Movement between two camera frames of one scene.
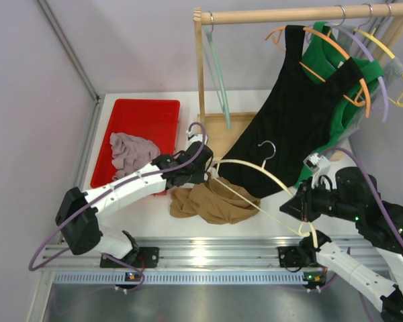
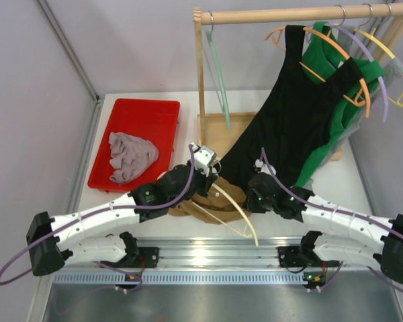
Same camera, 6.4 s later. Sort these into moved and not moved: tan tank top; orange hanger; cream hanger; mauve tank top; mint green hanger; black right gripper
Moved: black right gripper; cream hanger
Not moved: orange hanger; tan tank top; mint green hanger; mauve tank top
